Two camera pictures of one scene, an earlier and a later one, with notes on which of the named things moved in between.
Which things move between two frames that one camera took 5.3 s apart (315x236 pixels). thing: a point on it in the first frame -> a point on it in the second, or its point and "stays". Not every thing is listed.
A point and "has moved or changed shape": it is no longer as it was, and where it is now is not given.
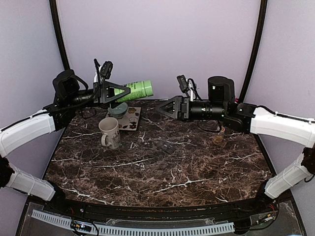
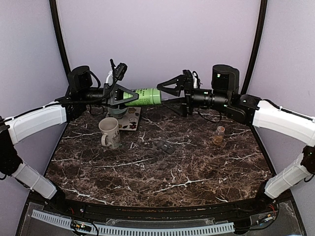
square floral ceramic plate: [130, 120] stays
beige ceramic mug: [110, 126] stays
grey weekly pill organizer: [166, 146] stays
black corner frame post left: [58, 31] stays
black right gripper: [181, 104] -> [186, 104]
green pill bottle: [138, 90] has moved or changed shape
